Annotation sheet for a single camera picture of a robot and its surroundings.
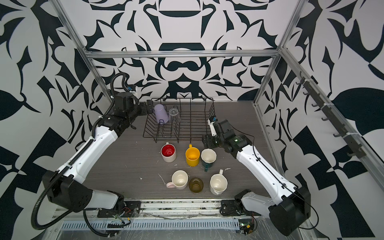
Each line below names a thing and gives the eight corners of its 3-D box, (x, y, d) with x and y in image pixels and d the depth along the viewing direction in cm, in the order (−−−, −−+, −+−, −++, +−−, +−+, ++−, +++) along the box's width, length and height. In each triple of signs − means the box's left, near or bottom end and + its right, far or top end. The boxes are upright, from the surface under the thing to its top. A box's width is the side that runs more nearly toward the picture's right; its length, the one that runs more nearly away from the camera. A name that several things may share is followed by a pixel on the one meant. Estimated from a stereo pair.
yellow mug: (185, 166, 90) (185, 160, 82) (186, 150, 96) (185, 143, 89) (199, 166, 90) (200, 160, 82) (199, 150, 96) (199, 143, 89)
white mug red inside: (161, 162, 90) (159, 157, 85) (163, 146, 96) (161, 141, 91) (175, 162, 90) (174, 157, 85) (176, 146, 96) (176, 141, 91)
